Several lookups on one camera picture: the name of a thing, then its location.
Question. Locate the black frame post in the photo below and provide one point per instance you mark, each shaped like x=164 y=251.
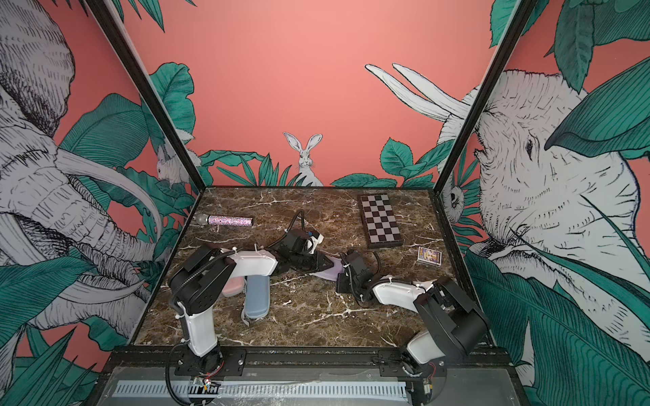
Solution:
x=113 y=29
x=519 y=18

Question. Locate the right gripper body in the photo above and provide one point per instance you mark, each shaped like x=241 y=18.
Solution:
x=346 y=286

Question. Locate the checkered chess board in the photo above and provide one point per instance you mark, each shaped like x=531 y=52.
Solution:
x=379 y=221

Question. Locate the white perforated cable duct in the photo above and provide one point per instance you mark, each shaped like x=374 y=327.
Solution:
x=393 y=391

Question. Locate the glittery purple bottle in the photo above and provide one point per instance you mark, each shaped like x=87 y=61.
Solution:
x=229 y=221

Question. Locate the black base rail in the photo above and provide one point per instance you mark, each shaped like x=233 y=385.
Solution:
x=232 y=361

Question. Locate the blue zippered umbrella case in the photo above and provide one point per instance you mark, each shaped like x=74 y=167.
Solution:
x=257 y=299

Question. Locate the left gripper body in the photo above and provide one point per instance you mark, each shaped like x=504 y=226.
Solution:
x=306 y=262

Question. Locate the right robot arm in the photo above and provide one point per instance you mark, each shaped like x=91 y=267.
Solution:
x=454 y=323

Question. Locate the purple zippered umbrella case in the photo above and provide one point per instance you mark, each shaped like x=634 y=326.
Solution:
x=330 y=274

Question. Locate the pink zippered umbrella case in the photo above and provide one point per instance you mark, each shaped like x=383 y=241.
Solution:
x=234 y=286

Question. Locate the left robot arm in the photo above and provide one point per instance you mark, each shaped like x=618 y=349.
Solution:
x=195 y=288

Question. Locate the left black frame post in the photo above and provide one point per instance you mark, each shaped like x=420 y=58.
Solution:
x=113 y=29

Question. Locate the right black frame post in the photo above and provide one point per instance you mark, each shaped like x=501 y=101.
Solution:
x=519 y=18

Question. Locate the small card box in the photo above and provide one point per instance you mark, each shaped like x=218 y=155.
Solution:
x=429 y=256

